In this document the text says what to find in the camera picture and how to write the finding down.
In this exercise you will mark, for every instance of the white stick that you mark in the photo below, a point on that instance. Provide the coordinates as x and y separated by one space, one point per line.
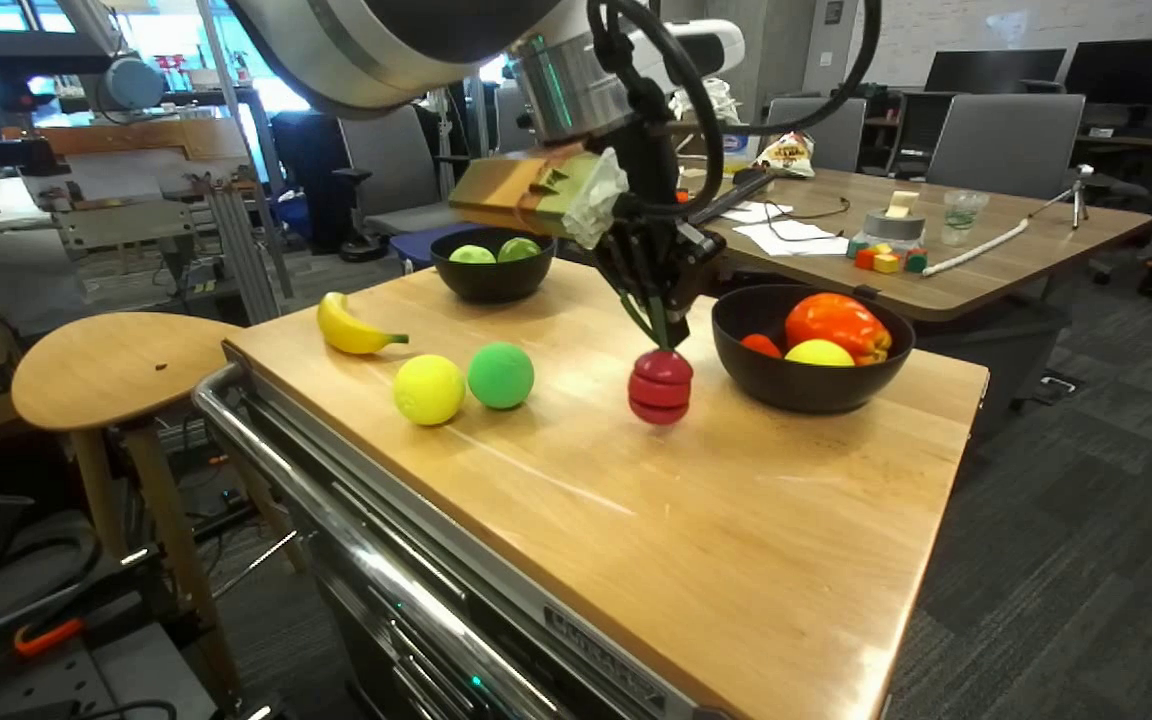
977 251

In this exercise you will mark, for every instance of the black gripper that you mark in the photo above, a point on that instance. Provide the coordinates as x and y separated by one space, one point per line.
657 244

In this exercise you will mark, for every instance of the light green dimpled ball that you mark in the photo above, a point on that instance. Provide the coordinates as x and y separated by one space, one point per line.
470 253

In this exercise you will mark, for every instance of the beige cloth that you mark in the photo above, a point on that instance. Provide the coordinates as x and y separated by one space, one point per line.
793 153

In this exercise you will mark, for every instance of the grey office chair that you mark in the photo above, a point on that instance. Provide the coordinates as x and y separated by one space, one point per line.
388 186
1001 140
821 134

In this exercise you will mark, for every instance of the small red block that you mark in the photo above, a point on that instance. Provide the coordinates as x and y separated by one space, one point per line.
865 262

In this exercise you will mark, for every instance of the small silver tripod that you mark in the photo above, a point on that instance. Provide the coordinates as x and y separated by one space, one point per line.
1081 186

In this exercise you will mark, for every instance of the small green block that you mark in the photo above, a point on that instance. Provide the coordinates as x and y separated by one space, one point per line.
917 267

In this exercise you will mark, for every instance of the small yellow block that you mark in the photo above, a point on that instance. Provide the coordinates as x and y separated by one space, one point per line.
891 262

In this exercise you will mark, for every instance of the green fuzzy ball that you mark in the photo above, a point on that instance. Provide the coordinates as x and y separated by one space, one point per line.
500 379

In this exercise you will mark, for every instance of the black plastic bowl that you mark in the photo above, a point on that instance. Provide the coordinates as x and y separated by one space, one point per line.
495 283
818 388

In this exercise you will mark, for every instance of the green toy pear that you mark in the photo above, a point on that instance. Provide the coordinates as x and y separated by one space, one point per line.
518 251

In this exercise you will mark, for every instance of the clear container with yellow item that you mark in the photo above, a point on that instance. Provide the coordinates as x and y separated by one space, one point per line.
898 224

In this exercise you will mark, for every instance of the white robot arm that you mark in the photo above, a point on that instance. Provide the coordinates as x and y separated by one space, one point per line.
379 40

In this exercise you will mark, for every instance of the wooden conference table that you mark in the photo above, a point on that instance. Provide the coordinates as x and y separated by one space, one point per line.
1001 262

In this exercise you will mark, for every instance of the orange red toy tomato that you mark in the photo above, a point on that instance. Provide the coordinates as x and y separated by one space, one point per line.
840 322

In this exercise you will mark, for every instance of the yellow fuzzy ball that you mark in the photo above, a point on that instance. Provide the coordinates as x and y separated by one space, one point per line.
430 388

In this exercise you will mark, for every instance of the yellow toy lemon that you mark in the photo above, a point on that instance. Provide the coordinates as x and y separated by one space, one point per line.
821 355

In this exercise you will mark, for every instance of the yellow toy banana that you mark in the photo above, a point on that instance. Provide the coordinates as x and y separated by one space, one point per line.
348 335

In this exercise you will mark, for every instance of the black computer monitor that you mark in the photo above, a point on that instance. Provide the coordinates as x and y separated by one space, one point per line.
997 68
1141 74

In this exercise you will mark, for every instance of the round wooden stool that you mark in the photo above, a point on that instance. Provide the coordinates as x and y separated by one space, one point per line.
110 367

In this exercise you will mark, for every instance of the small red textured ball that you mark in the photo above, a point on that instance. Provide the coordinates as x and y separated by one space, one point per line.
760 345

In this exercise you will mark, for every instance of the long black device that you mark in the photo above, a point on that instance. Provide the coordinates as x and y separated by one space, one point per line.
753 182

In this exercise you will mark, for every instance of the aluminium frame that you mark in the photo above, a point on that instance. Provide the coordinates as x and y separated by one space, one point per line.
246 253

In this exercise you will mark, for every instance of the white paper sheets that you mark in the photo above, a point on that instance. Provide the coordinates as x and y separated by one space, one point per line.
788 239

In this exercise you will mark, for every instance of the clear plastic cup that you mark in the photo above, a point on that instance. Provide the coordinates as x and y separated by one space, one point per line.
967 209

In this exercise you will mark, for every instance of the red toy radish green leaves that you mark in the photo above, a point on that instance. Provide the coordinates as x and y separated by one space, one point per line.
661 384

